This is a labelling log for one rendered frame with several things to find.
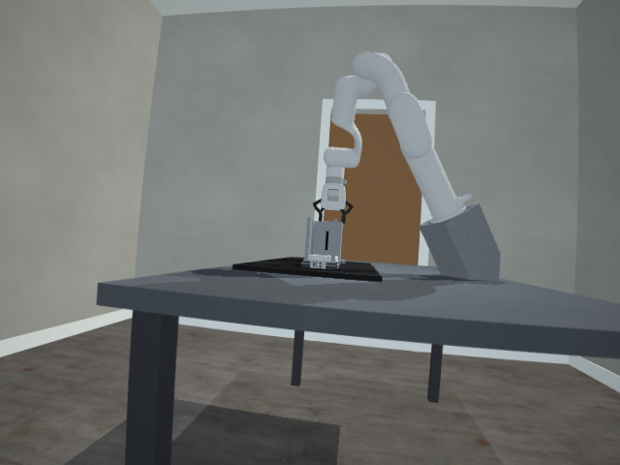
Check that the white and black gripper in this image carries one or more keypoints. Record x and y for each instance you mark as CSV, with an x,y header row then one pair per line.
x,y
333,205

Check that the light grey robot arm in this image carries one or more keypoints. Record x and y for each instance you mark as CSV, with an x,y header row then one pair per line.
x,y
410,126

